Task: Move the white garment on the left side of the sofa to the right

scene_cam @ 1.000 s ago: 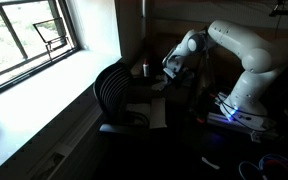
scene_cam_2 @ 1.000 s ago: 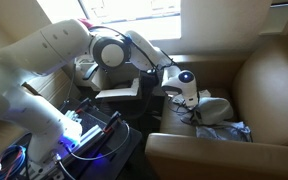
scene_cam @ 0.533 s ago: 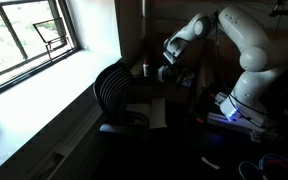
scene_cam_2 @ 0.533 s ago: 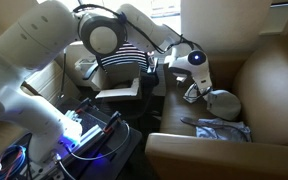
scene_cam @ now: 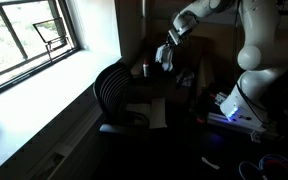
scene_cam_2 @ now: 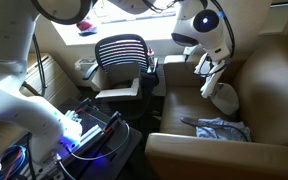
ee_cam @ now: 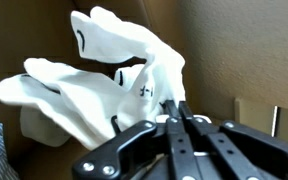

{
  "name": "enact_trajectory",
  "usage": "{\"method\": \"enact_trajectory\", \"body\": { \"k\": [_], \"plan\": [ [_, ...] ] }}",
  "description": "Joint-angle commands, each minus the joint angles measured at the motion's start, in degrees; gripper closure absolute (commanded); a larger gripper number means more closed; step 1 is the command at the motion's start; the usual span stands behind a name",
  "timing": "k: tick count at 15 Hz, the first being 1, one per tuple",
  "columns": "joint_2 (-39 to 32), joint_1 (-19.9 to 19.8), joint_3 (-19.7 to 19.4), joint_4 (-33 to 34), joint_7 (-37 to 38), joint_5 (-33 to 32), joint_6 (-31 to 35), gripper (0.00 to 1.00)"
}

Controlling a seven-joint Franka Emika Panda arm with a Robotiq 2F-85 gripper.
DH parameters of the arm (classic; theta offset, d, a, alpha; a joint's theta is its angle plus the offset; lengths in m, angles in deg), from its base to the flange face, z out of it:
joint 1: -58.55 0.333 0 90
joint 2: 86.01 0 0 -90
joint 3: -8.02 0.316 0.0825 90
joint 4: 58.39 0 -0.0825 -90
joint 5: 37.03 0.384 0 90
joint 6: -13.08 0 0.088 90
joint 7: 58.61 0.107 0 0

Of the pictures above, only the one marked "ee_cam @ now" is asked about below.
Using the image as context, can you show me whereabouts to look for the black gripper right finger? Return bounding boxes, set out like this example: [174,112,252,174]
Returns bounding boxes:
[178,100,288,180]

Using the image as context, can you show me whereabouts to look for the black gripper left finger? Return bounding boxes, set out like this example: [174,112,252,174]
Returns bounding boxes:
[71,99,202,180]

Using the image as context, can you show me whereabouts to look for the white garment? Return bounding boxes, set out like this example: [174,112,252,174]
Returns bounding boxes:
[0,5,187,151]

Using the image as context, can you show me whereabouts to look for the tan wall panel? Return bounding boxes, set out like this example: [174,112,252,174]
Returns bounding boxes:
[233,96,288,149]

